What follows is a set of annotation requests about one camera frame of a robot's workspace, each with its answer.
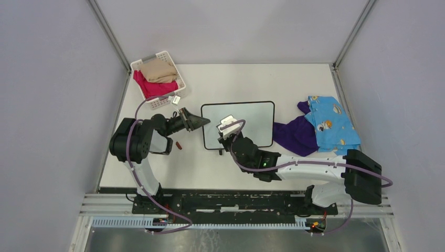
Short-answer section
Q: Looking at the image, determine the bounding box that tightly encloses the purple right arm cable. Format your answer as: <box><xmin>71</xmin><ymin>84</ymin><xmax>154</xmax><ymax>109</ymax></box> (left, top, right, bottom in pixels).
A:
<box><xmin>219</xmin><ymin>119</ymin><xmax>394</xmax><ymax>236</ymax></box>

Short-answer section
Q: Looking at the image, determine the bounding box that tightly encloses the purple cloth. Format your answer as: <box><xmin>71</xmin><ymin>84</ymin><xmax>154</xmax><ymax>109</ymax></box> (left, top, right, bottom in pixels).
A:
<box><xmin>272</xmin><ymin>101</ymin><xmax>319</xmax><ymax>157</ymax></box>

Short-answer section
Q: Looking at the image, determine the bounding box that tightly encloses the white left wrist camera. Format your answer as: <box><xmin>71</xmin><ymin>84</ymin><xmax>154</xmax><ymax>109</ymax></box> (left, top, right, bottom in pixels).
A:
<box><xmin>168</xmin><ymin>95</ymin><xmax>181</xmax><ymax>106</ymax></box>

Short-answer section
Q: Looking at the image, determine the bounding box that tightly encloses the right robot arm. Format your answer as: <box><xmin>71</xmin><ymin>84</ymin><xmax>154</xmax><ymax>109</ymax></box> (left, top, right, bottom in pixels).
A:
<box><xmin>218</xmin><ymin>133</ymin><xmax>383</xmax><ymax>214</ymax></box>

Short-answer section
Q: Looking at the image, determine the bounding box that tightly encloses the white plastic basket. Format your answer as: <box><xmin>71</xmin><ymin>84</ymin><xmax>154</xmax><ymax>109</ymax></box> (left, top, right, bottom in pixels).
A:
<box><xmin>130</xmin><ymin>51</ymin><xmax>187</xmax><ymax>109</ymax></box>

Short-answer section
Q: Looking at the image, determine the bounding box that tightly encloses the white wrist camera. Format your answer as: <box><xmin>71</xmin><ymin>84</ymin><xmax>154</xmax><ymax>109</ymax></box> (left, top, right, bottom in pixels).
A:
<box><xmin>168</xmin><ymin>95</ymin><xmax>181</xmax><ymax>106</ymax></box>
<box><xmin>217</xmin><ymin>115</ymin><xmax>243</xmax><ymax>139</ymax></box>

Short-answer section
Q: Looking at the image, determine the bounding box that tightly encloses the blue patterned cloth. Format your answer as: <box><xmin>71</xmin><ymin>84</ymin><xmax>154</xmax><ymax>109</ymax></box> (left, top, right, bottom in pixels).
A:
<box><xmin>305</xmin><ymin>96</ymin><xmax>361</xmax><ymax>155</ymax></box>

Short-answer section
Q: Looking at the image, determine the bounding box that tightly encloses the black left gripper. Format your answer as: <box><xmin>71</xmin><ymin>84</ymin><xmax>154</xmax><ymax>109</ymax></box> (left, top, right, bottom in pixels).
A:
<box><xmin>164</xmin><ymin>107</ymin><xmax>210</xmax><ymax>137</ymax></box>

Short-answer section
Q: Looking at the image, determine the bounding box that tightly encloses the beige folded cloth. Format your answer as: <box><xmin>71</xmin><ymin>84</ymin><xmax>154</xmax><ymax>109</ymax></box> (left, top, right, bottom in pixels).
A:
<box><xmin>139</xmin><ymin>58</ymin><xmax>178</xmax><ymax>83</ymax></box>

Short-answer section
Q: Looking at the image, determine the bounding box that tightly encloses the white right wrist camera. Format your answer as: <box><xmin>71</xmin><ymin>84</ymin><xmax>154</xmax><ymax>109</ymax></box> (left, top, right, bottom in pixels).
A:
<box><xmin>217</xmin><ymin>115</ymin><xmax>243</xmax><ymax>139</ymax></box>

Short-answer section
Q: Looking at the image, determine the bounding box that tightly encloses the magenta cloth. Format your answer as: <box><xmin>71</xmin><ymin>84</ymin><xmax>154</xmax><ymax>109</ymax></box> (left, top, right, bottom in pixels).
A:
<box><xmin>133</xmin><ymin>70</ymin><xmax>178</xmax><ymax>99</ymax></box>

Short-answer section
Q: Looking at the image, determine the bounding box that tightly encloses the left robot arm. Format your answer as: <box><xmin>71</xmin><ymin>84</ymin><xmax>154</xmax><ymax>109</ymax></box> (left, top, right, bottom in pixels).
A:
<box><xmin>109</xmin><ymin>108</ymin><xmax>211</xmax><ymax>214</ymax></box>

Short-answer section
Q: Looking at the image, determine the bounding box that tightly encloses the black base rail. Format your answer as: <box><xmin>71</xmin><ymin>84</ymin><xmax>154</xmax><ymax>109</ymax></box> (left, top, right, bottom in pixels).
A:
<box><xmin>155</xmin><ymin>188</ymin><xmax>338</xmax><ymax>224</ymax></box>

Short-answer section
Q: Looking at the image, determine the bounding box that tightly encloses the black framed whiteboard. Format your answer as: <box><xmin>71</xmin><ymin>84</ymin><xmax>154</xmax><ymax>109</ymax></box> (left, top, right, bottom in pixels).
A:
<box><xmin>200</xmin><ymin>101</ymin><xmax>275</xmax><ymax>150</ymax></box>

